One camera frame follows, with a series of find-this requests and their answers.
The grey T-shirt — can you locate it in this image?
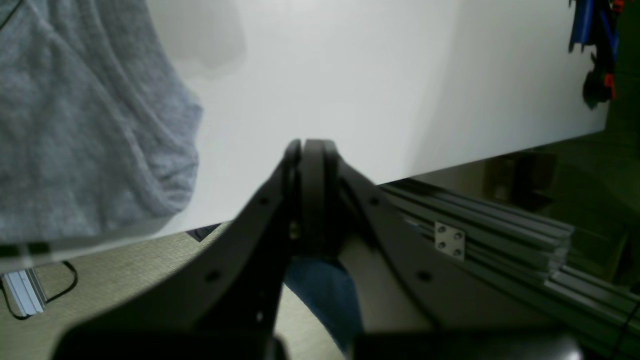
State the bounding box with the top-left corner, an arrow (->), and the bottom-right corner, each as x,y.
0,0 -> 202,244

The aluminium frame rail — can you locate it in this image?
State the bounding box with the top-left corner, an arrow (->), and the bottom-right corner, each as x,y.
380,178 -> 639,357

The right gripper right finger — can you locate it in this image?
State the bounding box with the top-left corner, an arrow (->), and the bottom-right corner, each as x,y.
312,139 -> 585,360

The black floor cable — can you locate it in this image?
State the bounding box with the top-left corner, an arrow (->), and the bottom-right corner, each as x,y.
0,260 -> 79,321

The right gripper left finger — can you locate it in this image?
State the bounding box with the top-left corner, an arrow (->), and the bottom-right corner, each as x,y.
53,140 -> 302,360

